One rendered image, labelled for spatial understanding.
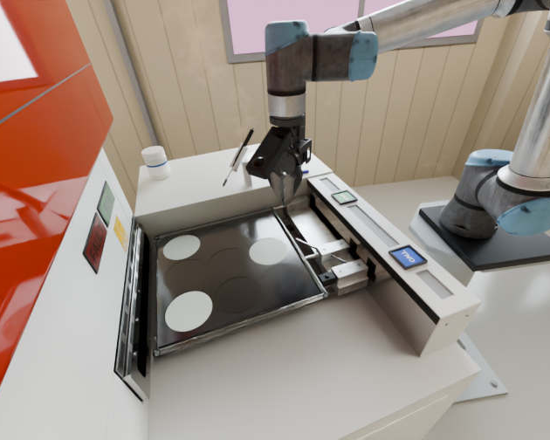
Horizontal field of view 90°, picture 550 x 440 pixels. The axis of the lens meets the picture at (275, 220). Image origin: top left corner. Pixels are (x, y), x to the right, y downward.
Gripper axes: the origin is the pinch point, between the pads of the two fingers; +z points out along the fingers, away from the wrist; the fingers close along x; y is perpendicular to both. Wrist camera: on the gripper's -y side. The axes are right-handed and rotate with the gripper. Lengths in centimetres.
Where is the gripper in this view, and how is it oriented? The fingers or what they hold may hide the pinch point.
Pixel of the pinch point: (283, 202)
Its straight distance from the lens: 66.2
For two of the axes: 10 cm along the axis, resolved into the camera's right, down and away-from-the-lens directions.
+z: 0.4, 8.0, 6.0
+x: -8.5, -2.9, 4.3
